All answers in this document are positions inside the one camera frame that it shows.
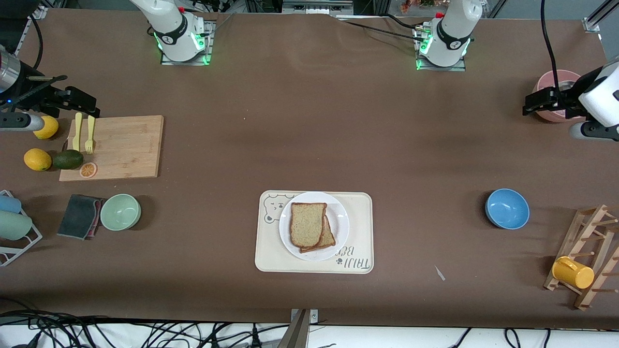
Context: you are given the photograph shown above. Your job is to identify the white round plate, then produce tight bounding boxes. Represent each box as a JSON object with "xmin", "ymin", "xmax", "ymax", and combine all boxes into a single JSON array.
[{"xmin": 279, "ymin": 191, "xmax": 350, "ymax": 262}]

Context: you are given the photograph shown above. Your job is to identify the plain bread slice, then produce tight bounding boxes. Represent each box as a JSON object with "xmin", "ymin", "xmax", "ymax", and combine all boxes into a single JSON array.
[{"xmin": 290, "ymin": 203, "xmax": 327, "ymax": 248}]

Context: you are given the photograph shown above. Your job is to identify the pink bowl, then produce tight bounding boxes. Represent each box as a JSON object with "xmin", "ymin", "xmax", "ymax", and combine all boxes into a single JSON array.
[{"xmin": 532, "ymin": 70, "xmax": 583, "ymax": 123}]

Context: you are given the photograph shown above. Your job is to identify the yellow lemon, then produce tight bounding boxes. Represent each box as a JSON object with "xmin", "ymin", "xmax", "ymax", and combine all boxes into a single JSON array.
[
  {"xmin": 34, "ymin": 115, "xmax": 59, "ymax": 140},
  {"xmin": 24, "ymin": 148, "xmax": 52, "ymax": 172}
]

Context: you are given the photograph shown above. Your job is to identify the yellow plastic fork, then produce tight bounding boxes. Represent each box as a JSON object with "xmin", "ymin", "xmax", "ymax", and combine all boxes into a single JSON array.
[{"xmin": 85, "ymin": 114, "xmax": 96, "ymax": 155}]

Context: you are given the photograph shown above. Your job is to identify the wooden cutting board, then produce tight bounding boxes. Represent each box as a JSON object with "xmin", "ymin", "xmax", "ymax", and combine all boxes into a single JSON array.
[{"xmin": 59, "ymin": 115, "xmax": 164, "ymax": 182}]

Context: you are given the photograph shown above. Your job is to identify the green avocado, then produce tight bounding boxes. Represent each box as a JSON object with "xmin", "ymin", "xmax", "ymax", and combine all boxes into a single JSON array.
[{"xmin": 52, "ymin": 149, "xmax": 84, "ymax": 170}]

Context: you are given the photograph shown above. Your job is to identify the light blue cup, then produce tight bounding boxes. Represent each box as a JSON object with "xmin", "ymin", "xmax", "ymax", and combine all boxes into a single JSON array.
[{"xmin": 0, "ymin": 194, "xmax": 22, "ymax": 214}]

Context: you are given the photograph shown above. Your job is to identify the blue bowl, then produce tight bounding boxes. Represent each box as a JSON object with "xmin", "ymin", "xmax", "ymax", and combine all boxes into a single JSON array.
[{"xmin": 485, "ymin": 188, "xmax": 531, "ymax": 230}]

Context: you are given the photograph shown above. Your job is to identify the pale green bowl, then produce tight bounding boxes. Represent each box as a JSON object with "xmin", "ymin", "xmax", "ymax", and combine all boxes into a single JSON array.
[{"xmin": 100, "ymin": 193, "xmax": 142, "ymax": 231}]

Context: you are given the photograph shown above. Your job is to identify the grey folded cloth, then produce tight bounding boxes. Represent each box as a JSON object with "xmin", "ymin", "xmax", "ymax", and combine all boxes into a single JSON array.
[{"xmin": 57, "ymin": 194, "xmax": 103, "ymax": 241}]

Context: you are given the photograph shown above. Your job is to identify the wooden mug rack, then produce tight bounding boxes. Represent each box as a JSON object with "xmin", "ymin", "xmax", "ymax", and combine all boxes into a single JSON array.
[{"xmin": 543, "ymin": 204, "xmax": 619, "ymax": 311}]

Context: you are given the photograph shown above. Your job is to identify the pale green cup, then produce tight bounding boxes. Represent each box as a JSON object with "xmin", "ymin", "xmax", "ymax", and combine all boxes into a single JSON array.
[{"xmin": 0, "ymin": 211, "xmax": 33, "ymax": 241}]

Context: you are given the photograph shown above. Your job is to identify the yellow mug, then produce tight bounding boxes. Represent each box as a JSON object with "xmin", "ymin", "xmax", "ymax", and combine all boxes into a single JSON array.
[{"xmin": 552, "ymin": 256, "xmax": 595, "ymax": 290}]

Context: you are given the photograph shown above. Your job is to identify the cream bear print tray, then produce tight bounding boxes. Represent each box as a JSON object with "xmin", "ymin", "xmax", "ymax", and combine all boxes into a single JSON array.
[{"xmin": 255, "ymin": 190, "xmax": 374, "ymax": 275}]

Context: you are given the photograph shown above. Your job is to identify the grey equipment box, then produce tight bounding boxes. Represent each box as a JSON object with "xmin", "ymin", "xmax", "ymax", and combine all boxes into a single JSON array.
[{"xmin": 282, "ymin": 0, "xmax": 354, "ymax": 15}]

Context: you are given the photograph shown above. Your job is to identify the grey metal profile bar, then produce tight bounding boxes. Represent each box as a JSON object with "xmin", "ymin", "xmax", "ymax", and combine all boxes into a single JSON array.
[{"xmin": 277, "ymin": 309, "xmax": 311, "ymax": 348}]

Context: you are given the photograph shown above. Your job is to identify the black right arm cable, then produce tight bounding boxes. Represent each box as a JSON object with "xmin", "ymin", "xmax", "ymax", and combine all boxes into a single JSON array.
[{"xmin": 30, "ymin": 17, "xmax": 44, "ymax": 73}]

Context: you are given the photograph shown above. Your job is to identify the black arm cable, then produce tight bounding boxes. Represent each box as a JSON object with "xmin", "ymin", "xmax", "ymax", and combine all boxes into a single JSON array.
[
  {"xmin": 30, "ymin": 17, "xmax": 44, "ymax": 73},
  {"xmin": 541, "ymin": 0, "xmax": 564, "ymax": 95}
]

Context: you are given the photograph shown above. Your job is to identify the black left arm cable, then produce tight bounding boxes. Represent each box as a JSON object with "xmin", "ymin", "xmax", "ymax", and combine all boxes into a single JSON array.
[{"xmin": 541, "ymin": 0, "xmax": 564, "ymax": 95}]

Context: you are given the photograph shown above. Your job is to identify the aluminium frame corner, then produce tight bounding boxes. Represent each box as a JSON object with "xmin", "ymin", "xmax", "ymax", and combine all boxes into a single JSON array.
[{"xmin": 583, "ymin": 0, "xmax": 619, "ymax": 33}]

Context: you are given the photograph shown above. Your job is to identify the aluminium frame rail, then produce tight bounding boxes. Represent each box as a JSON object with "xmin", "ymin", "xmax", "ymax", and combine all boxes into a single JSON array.
[{"xmin": 15, "ymin": 5, "xmax": 49, "ymax": 54}]

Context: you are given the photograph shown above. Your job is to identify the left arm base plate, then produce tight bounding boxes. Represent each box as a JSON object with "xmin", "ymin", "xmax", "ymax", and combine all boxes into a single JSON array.
[{"xmin": 413, "ymin": 22, "xmax": 467, "ymax": 72}]

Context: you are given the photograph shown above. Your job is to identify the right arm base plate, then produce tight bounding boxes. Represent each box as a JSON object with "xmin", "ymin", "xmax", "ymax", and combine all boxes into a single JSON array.
[{"xmin": 161, "ymin": 19, "xmax": 216, "ymax": 66}]

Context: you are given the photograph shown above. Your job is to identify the white wire rack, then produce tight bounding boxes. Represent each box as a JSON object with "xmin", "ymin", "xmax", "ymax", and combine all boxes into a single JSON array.
[{"xmin": 0, "ymin": 189, "xmax": 43, "ymax": 267}]

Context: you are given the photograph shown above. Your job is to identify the black table cable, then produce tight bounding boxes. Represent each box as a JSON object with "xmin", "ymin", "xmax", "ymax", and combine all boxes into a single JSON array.
[{"xmin": 334, "ymin": 17, "xmax": 426, "ymax": 42}]

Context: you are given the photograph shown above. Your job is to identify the tangled black floor cables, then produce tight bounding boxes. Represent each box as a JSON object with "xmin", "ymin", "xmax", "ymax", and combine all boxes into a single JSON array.
[{"xmin": 0, "ymin": 309, "xmax": 291, "ymax": 348}]

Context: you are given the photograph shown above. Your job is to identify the metal bracket plate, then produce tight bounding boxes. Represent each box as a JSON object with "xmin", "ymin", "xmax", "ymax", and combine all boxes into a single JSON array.
[{"xmin": 290, "ymin": 308, "xmax": 319, "ymax": 324}]

